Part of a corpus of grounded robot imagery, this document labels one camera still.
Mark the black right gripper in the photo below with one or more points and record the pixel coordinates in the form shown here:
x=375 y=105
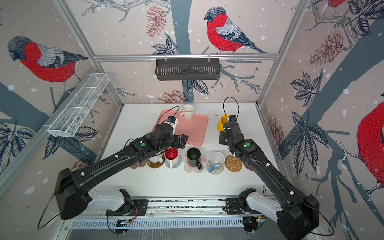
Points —
x=222 y=139

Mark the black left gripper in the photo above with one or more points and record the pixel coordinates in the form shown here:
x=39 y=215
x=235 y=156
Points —
x=184 y=140

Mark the red inside white mug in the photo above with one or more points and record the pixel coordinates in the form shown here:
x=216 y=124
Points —
x=172 y=154

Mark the yellow mug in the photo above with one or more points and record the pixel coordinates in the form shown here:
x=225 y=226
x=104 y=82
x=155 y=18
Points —
x=222 y=121

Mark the glossy brown round coaster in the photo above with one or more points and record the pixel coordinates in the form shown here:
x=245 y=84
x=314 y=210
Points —
x=154 y=165

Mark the blue patterned mug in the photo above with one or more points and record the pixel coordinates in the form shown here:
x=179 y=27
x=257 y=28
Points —
x=216 y=161

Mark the rattan round woven coaster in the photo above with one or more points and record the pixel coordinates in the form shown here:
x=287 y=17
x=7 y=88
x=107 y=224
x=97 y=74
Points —
x=233 y=164

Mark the cork flower shaped coaster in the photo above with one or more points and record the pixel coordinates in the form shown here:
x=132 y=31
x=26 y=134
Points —
x=139 y=165

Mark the black mug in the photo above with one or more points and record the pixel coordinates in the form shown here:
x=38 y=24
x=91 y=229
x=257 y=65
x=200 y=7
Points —
x=193 y=156

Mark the cream mug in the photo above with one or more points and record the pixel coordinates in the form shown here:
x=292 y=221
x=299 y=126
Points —
x=187 y=112

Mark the pink flower shaped coaster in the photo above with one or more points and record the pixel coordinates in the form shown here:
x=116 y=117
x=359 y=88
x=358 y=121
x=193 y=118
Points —
x=189 y=169

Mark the multicolour zigzag woven coaster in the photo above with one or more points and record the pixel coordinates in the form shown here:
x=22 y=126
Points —
x=216 y=172

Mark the blue grey woven coaster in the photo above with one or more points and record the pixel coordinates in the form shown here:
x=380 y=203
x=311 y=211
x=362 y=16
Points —
x=176 y=165

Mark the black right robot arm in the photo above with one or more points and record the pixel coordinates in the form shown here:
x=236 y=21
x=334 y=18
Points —
x=295 y=213

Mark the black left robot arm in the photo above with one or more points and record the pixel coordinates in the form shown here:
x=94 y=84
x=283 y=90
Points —
x=72 y=188

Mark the pink tray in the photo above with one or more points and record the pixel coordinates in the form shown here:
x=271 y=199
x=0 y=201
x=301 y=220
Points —
x=195 y=128

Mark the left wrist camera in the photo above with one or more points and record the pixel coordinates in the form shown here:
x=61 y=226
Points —
x=173 y=121

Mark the black hanging wire basket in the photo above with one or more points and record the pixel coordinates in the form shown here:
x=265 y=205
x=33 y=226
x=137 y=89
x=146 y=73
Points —
x=188 y=69

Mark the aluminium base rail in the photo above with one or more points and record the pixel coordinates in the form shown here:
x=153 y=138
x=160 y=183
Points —
x=182 y=213

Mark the white wire mesh shelf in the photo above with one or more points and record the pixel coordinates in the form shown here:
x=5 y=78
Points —
x=71 y=118

